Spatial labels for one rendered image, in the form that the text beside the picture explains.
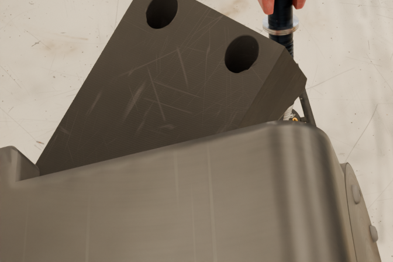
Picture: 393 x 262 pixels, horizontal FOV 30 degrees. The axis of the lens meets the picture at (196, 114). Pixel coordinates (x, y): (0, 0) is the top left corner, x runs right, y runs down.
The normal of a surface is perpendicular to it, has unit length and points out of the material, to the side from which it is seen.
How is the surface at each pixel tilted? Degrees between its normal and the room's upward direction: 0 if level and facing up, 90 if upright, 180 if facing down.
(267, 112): 90
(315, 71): 0
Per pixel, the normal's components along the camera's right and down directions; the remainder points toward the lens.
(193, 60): -0.30, -0.18
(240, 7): -0.04, -0.56
